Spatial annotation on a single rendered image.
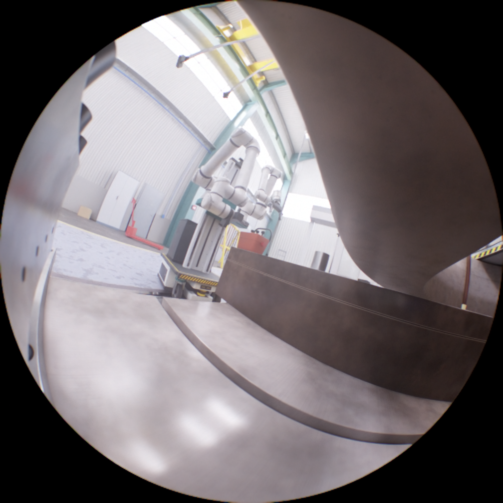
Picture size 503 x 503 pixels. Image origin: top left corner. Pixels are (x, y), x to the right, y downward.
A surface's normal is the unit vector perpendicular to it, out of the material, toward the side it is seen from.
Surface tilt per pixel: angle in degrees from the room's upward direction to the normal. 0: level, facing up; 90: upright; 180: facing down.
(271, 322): 90
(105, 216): 90
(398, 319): 90
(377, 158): 180
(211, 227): 90
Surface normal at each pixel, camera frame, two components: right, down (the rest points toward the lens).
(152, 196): 0.84, 0.27
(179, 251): 0.67, 0.18
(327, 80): -0.34, 0.94
